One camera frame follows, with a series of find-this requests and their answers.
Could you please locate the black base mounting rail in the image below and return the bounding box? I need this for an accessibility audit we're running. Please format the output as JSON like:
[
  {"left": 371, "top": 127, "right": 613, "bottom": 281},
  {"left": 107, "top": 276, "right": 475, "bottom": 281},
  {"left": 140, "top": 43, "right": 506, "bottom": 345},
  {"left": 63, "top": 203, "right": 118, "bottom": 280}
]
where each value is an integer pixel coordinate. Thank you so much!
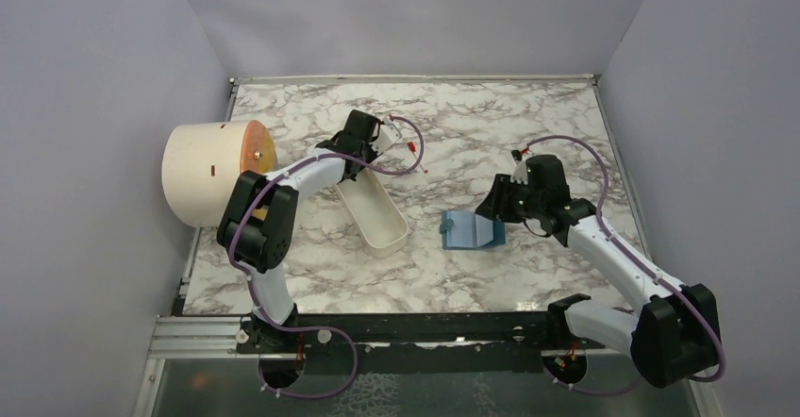
[{"left": 235, "top": 310, "right": 587, "bottom": 375}]

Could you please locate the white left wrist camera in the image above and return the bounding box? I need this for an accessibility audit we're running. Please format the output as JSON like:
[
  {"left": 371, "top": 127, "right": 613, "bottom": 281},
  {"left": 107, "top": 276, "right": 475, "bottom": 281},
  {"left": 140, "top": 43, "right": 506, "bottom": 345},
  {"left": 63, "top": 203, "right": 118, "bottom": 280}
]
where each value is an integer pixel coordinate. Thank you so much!
[{"left": 371, "top": 118, "right": 402, "bottom": 156}]

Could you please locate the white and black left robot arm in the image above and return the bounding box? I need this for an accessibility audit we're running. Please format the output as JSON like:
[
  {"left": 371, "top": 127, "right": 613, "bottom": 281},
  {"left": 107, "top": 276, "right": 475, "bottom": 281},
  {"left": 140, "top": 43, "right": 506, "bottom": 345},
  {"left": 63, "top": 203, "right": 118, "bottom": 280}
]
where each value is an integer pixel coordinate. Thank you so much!
[{"left": 216, "top": 110, "right": 386, "bottom": 352}]

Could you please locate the aluminium frame rail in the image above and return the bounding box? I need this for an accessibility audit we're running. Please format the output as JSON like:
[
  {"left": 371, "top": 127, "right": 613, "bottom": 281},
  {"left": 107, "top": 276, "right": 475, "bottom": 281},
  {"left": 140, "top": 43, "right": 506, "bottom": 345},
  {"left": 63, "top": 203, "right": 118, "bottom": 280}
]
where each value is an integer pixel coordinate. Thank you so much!
[{"left": 132, "top": 316, "right": 258, "bottom": 416}]

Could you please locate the blue leather card holder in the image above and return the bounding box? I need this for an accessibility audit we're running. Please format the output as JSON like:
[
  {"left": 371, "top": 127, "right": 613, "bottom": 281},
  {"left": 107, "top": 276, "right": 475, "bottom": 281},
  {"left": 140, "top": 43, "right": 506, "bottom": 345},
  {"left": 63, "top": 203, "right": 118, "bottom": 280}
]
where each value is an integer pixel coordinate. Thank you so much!
[{"left": 439, "top": 210, "right": 507, "bottom": 250}]

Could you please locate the cream cylinder with orange disc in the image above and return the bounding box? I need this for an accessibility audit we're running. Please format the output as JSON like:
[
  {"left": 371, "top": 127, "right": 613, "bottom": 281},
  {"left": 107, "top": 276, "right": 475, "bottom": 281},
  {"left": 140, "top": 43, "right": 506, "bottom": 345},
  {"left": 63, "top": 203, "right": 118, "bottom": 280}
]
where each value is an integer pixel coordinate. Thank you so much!
[{"left": 161, "top": 120, "right": 275, "bottom": 228}]

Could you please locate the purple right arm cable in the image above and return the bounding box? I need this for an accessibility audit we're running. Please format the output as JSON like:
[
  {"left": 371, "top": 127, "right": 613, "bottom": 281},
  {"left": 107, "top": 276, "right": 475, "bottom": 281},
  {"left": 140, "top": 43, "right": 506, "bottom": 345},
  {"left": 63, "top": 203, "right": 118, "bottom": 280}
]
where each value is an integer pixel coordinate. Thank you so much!
[{"left": 512, "top": 134, "right": 728, "bottom": 398}]

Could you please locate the small red white pen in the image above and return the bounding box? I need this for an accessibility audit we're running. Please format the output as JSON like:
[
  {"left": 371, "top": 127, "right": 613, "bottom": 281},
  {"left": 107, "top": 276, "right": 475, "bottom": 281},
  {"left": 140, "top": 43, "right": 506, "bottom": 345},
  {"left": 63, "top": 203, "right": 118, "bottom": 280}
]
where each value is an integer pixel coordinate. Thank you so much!
[{"left": 407, "top": 142, "right": 428, "bottom": 174}]

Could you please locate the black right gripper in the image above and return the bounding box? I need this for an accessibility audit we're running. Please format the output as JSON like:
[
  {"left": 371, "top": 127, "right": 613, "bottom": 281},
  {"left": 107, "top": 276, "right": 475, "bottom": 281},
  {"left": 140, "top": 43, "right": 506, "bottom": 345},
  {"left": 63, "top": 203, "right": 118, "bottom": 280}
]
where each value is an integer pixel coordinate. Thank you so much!
[{"left": 476, "top": 173, "right": 544, "bottom": 224}]

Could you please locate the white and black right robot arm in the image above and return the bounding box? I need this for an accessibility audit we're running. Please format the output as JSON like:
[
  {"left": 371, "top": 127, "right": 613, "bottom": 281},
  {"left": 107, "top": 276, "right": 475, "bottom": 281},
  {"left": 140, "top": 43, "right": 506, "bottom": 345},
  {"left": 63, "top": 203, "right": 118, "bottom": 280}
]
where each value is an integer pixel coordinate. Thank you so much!
[{"left": 476, "top": 155, "right": 724, "bottom": 388}]

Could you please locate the white oblong plastic tray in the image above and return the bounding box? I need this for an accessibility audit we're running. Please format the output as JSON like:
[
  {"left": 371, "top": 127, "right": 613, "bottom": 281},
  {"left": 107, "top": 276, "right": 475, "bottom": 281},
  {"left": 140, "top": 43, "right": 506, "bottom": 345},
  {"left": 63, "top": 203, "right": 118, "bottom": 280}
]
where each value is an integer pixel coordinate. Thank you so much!
[{"left": 335, "top": 169, "right": 409, "bottom": 259}]

